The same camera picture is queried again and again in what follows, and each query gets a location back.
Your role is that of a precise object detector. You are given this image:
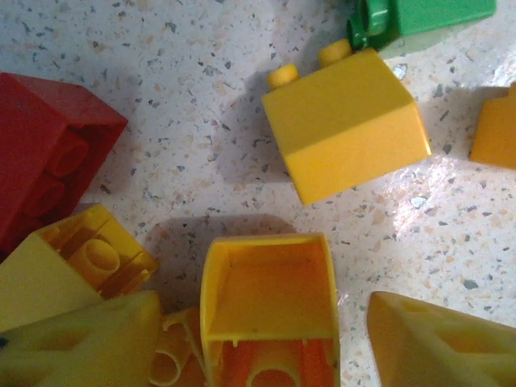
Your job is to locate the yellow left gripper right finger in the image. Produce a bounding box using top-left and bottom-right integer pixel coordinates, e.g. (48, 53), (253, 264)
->
(366, 290), (516, 387)

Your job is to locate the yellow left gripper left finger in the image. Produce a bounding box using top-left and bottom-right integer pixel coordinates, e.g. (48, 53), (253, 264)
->
(0, 289), (162, 387)

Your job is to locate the yellow lego brick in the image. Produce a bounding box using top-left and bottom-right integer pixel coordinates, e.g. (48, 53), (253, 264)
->
(260, 39), (432, 206)
(148, 306), (210, 386)
(200, 232), (341, 387)
(0, 203), (160, 334)
(469, 82), (516, 170)

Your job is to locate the large red lego brick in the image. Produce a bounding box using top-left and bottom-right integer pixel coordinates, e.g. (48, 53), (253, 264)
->
(0, 72), (129, 255)

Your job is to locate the green lego brick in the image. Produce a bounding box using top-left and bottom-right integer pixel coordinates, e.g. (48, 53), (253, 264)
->
(346, 0), (497, 52)

